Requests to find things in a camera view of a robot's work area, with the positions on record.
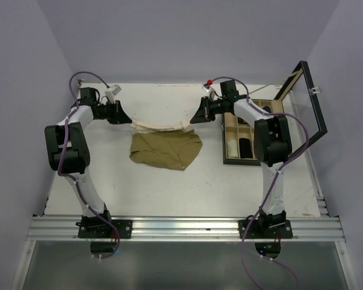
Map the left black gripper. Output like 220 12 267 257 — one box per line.
96 99 132 124

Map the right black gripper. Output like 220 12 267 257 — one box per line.
191 95 227 123

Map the khaki underwear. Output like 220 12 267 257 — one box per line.
129 120 203 171

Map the brown underwear beige waistband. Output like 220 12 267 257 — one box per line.
237 117 249 126

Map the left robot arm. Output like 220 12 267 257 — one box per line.
44 85 132 240

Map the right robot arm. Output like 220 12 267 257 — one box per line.
190 78 293 239

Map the rolled cream underwear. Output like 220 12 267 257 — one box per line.
226 139 239 158

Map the rolled black underwear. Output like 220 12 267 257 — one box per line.
239 138 253 159

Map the rolled navy underwear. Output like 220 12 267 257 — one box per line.
263 106 272 113

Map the black compartment storage box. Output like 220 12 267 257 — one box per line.
221 60 329 166

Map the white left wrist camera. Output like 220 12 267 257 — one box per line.
105 85 122 103

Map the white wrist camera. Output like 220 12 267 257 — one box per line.
202 80 216 98
105 85 122 103

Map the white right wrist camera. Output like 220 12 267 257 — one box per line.
202 80 216 98

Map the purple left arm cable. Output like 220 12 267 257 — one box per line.
57 71 122 260

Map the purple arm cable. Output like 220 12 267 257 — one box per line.
57 71 122 260
211 76 310 290

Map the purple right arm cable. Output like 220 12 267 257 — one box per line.
211 76 310 290

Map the aluminium mounting rail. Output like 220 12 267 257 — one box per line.
26 216 345 242

